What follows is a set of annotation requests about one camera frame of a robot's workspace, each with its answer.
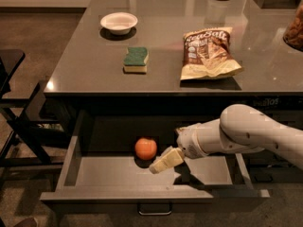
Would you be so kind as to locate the lower right cabinet drawers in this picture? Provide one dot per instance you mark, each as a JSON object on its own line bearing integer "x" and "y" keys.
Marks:
{"x": 265, "y": 166}

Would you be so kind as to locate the open grey top drawer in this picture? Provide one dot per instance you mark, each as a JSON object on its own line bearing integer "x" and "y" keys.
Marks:
{"x": 101, "y": 173}

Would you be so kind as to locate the dark wooden chair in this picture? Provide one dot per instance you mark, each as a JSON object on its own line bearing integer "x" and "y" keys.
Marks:
{"x": 28, "y": 118}

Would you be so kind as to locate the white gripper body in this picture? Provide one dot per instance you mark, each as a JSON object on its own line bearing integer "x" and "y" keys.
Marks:
{"x": 189, "y": 141}

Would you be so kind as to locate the white paper bowl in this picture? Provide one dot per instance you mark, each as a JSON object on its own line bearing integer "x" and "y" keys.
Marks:
{"x": 119, "y": 23}

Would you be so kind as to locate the orange fruit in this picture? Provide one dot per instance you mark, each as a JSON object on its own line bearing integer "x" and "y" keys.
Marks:
{"x": 145, "y": 148}

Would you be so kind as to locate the metal drawer handle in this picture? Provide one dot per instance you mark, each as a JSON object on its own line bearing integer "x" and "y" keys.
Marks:
{"x": 154, "y": 209}

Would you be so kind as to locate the sea salt chip bag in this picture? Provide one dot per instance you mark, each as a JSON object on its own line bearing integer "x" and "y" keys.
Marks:
{"x": 207, "y": 55}

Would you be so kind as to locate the green yellow sponge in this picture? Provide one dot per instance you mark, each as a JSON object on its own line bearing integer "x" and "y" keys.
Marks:
{"x": 136, "y": 60}

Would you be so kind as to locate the jar of nuts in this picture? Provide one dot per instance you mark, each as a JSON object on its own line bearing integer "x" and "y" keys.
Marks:
{"x": 293, "y": 35}

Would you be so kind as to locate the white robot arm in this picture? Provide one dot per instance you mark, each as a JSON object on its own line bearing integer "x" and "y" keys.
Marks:
{"x": 239, "y": 129}

